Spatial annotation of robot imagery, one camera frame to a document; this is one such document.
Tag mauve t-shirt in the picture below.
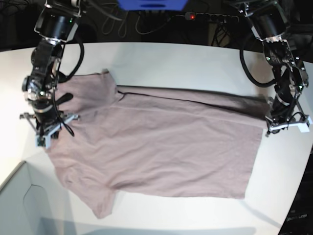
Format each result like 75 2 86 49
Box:
47 71 268 219

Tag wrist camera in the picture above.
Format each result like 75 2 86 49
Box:
298 122 310 133
35 135 51 149

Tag blue plastic bin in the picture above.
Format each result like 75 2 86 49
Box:
118 0 188 11

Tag black power strip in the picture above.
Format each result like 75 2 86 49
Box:
184 12 239 24

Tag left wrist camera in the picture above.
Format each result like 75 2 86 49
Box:
298 122 310 133

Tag white cardboard box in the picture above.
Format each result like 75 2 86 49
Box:
0 161 78 235

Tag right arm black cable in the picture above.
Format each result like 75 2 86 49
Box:
58 41 85 81

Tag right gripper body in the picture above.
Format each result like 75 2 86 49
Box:
20 112 80 142

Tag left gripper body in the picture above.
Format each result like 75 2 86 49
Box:
265 107 312 135

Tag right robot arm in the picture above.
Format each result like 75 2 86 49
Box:
20 0 84 148

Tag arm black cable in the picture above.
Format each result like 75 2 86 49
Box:
239 46 277 88
58 41 85 81

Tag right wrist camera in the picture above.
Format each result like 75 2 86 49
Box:
35 135 51 149

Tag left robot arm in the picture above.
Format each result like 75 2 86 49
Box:
230 0 313 135

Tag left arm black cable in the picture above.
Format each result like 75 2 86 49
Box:
239 46 277 88

